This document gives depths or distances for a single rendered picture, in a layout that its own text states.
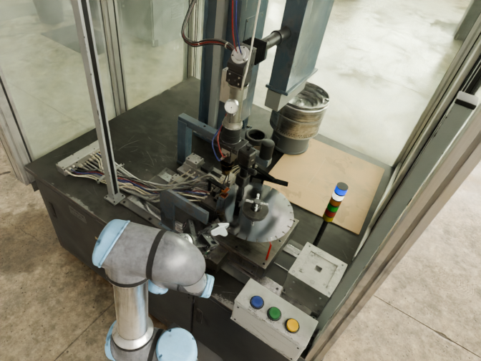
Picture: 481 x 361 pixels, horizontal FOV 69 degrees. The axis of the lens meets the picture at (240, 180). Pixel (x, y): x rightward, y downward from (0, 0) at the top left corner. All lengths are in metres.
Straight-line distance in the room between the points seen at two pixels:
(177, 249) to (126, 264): 0.12
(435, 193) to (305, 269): 0.77
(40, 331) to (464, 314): 2.62
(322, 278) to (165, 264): 0.77
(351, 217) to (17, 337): 1.88
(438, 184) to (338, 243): 1.07
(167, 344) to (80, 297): 1.31
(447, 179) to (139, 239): 0.62
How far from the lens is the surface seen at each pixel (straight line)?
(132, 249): 0.80
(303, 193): 1.88
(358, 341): 2.41
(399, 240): 0.83
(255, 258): 1.44
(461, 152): 0.68
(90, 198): 1.80
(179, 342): 1.13
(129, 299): 0.95
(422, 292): 2.81
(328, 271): 1.44
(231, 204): 1.47
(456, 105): 0.76
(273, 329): 1.29
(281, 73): 1.47
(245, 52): 1.14
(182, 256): 0.80
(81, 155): 1.97
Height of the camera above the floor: 2.03
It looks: 43 degrees down
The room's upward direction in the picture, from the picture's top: 10 degrees clockwise
